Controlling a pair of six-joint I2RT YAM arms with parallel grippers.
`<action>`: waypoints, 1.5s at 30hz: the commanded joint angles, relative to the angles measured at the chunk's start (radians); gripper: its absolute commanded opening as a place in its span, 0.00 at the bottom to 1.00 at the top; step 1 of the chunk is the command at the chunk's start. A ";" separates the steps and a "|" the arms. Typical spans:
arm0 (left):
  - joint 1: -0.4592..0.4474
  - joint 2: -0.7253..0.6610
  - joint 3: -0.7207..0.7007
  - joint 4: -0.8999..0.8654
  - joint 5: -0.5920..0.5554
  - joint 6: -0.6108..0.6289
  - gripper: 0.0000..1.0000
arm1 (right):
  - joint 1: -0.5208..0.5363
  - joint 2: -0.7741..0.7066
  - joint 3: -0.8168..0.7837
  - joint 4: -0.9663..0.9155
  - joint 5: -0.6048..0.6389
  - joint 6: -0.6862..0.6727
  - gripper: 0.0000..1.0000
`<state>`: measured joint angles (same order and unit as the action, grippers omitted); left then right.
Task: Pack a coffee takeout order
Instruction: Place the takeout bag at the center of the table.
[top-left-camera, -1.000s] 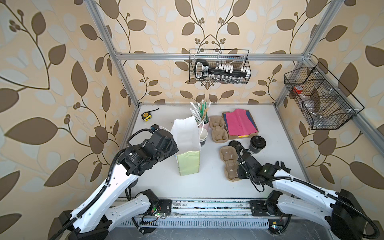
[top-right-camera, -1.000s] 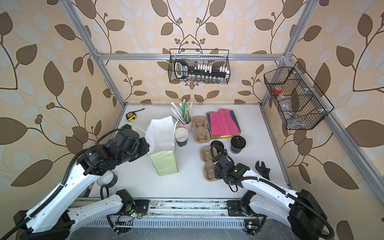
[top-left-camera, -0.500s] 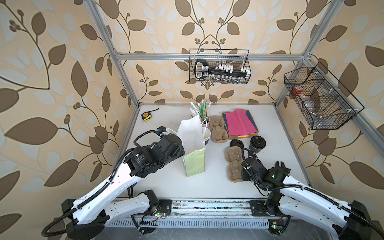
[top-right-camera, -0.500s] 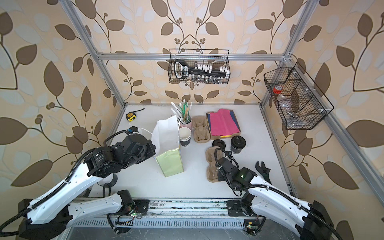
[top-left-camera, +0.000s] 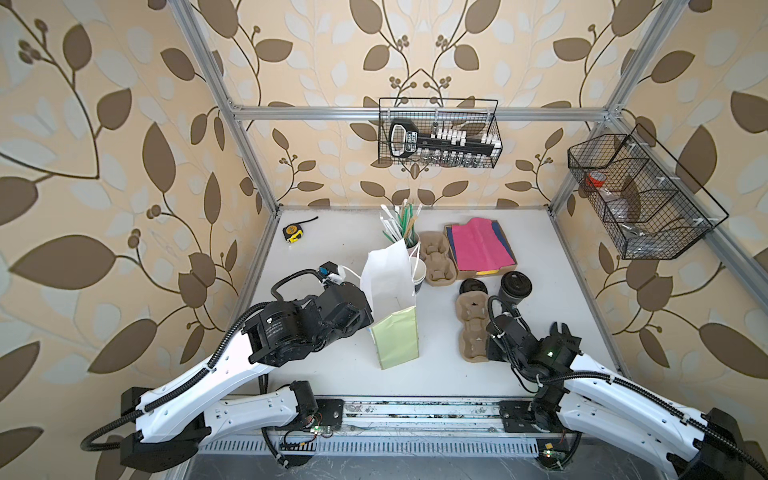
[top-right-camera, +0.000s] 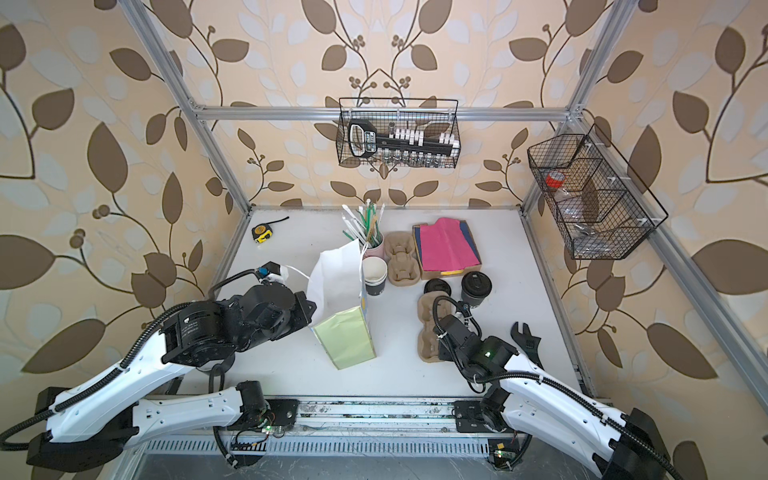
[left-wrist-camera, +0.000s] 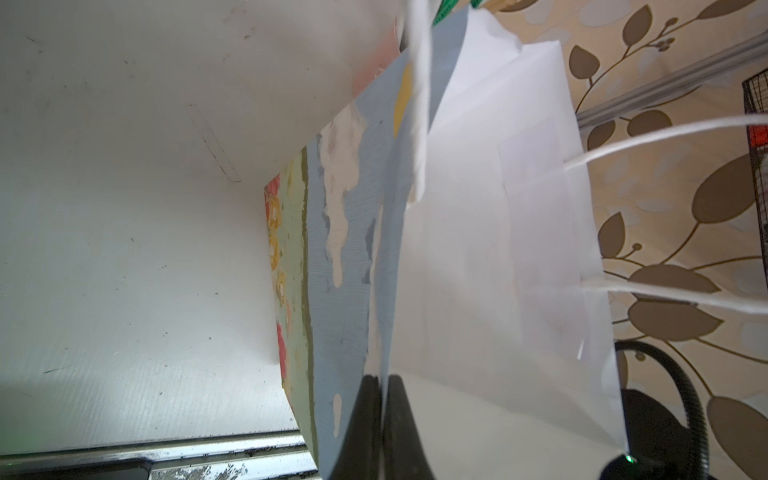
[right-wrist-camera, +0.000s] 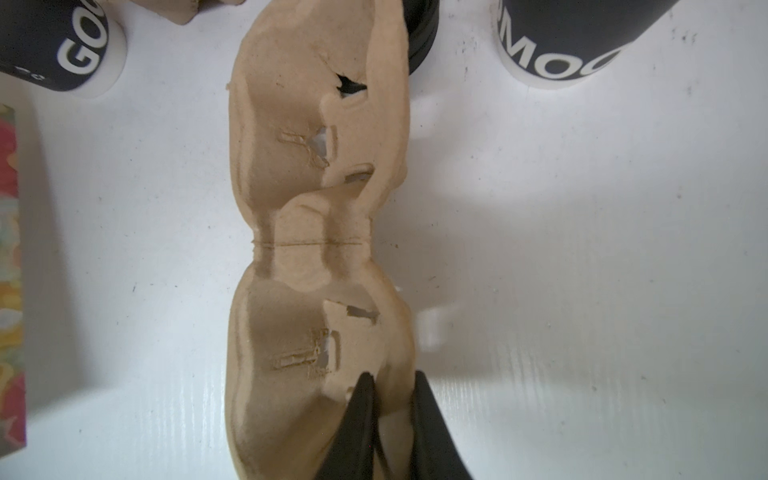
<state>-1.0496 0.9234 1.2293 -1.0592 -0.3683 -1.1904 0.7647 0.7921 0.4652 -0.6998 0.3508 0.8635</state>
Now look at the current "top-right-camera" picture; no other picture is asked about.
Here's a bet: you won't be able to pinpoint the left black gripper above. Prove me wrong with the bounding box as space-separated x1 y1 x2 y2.
233 290 321 354

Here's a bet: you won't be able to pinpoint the black coffee cup lids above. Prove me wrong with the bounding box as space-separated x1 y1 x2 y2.
423 278 452 296

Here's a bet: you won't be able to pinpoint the black paper cups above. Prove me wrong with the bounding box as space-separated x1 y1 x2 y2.
362 256 388 296

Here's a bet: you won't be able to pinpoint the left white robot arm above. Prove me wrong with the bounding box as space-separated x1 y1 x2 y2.
1 282 317 473

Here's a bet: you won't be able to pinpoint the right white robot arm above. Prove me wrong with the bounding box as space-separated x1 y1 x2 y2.
434 315 682 479

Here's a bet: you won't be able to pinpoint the black adjustable wrench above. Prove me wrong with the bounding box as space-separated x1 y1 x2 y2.
510 322 543 369

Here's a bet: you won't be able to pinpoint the yellow black tape measure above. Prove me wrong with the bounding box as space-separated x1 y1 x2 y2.
251 216 289 244

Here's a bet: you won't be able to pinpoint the cardboard tray with napkins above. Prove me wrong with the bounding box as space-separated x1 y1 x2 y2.
412 217 482 280

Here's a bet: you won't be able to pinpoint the stacked pulp carriers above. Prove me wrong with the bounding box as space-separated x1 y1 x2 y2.
383 231 421 287

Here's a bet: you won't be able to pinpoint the pink cup with straws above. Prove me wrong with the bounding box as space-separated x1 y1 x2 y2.
341 200 386 258

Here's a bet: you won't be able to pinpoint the red capped plastic bottle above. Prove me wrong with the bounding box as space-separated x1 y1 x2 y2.
545 170 566 194

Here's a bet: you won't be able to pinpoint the black tool in basket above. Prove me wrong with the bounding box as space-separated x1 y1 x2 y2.
348 119 378 158

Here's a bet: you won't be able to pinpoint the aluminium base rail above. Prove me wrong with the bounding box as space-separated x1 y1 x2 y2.
143 395 625 458

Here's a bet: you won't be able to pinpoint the side black wire basket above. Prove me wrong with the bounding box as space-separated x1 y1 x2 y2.
527 125 668 260

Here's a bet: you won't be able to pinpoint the back black wire basket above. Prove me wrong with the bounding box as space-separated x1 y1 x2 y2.
335 96 462 169

